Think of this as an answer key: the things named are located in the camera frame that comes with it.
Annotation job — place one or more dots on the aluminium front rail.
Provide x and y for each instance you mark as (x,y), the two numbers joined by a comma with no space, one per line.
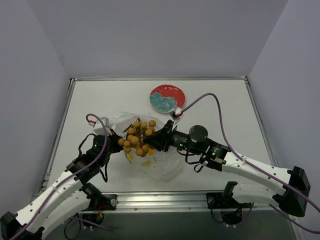
(133,202)

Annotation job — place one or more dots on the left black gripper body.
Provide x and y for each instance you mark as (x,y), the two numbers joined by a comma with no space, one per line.
(115,141)

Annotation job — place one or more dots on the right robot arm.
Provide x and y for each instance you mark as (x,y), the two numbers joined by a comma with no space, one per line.
(287,189)

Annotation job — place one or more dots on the red floral plate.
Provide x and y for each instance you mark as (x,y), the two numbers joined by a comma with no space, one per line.
(166,97)

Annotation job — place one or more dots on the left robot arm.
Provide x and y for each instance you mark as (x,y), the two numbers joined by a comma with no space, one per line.
(71,193)

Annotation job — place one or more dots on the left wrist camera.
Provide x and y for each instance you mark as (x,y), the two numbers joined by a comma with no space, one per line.
(98,127)

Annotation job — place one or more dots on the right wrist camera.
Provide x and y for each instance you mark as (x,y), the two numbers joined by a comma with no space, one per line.
(176,114)

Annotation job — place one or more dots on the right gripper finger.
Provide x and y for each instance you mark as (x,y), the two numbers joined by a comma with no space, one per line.
(152,135)
(154,142)

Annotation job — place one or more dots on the fake longan fruit bunch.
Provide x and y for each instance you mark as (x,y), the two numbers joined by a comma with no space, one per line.
(134,139)

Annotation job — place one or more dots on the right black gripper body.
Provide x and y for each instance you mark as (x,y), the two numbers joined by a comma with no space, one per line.
(165,139)

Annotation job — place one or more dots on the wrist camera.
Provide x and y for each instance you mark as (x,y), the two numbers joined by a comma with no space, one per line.
(98,127)
(176,114)

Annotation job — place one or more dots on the white printed plastic bag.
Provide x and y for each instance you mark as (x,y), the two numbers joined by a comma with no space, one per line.
(162,166)

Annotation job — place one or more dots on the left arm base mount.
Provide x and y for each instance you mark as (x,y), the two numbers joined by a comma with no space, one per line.
(94,212)

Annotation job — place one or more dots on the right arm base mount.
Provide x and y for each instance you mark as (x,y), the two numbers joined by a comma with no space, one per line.
(227,211)

